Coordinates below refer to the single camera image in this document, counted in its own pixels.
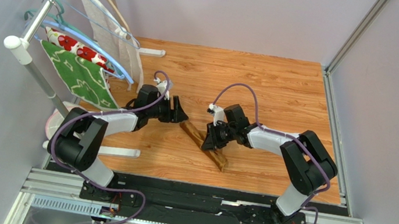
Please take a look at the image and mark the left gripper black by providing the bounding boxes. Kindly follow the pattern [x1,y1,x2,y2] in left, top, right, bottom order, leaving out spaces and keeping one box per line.
[145,92,191,126]

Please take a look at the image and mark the brown satin napkin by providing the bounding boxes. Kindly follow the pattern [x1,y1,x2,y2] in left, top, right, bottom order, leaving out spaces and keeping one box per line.
[179,120,229,172]

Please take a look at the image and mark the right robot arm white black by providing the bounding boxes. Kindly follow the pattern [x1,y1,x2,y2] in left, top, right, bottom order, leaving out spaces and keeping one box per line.
[201,104,338,219]

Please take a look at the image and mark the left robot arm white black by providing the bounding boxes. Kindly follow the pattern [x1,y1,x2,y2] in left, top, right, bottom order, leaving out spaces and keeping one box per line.
[47,84,188,192]

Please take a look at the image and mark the green white patterned towel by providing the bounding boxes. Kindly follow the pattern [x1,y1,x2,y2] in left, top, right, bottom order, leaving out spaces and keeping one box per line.
[41,40,120,111]

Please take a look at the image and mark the beige grey hanging cloth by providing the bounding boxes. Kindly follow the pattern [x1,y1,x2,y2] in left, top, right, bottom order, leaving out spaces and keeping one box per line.
[63,0,156,94]

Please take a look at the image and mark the pink white mesh basket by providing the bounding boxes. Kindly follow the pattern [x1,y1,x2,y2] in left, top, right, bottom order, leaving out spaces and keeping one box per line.
[44,109,65,140]

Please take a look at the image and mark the red floral white cloth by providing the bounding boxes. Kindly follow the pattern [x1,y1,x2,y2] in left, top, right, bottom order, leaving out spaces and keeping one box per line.
[45,26,115,73]

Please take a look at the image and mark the teal plastic hanger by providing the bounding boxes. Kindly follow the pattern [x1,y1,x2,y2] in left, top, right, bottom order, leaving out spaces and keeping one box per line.
[22,0,95,40]

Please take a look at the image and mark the light blue plastic hanger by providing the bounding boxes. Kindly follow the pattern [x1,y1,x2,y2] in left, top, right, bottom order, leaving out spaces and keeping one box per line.
[40,20,134,84]

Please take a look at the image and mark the white metal clothes rack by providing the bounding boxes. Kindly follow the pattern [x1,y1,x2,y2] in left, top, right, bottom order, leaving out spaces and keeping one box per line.
[0,0,174,166]

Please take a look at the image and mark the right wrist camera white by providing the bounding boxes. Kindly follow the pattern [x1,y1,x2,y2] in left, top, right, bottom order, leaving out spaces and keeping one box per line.
[207,104,225,126]

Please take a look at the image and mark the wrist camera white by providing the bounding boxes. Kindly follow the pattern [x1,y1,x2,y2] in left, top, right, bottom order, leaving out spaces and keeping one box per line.
[154,78,173,101]
[207,104,225,126]

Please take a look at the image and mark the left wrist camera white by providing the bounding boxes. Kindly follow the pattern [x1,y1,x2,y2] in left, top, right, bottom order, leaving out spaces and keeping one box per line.
[154,78,173,101]

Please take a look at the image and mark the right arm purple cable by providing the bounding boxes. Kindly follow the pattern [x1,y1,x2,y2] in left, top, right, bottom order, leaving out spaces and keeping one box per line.
[194,79,344,224]

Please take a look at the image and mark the thin blue wire hanger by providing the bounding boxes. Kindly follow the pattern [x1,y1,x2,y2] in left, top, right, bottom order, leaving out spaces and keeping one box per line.
[71,0,141,50]

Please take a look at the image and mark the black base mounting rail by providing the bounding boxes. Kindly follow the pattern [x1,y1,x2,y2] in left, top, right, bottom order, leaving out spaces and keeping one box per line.
[75,166,352,224]

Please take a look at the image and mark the aluminium corner frame post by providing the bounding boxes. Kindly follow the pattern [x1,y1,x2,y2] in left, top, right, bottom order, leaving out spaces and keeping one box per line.
[324,0,392,81]

